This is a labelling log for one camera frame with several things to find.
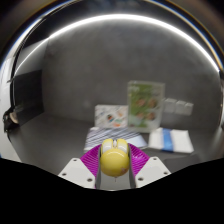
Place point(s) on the black bag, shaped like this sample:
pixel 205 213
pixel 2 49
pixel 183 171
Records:
pixel 10 118

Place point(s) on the white colourful picture card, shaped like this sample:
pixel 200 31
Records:
pixel 110 116

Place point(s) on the green standing poster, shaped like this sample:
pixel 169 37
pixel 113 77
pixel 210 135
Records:
pixel 145 106

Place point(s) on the striped grey booklet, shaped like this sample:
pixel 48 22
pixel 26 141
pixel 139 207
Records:
pixel 100 136

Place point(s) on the black flat panel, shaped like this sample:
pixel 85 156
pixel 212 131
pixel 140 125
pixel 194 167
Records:
pixel 28 96

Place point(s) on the white and blue book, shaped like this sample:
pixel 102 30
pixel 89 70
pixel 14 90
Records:
pixel 171 140

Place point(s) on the yellow computer mouse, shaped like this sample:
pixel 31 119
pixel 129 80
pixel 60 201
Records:
pixel 114 160

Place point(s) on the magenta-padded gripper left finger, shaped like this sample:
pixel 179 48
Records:
pixel 87 165

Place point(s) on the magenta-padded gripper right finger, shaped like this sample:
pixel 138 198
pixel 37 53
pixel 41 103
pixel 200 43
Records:
pixel 143 166

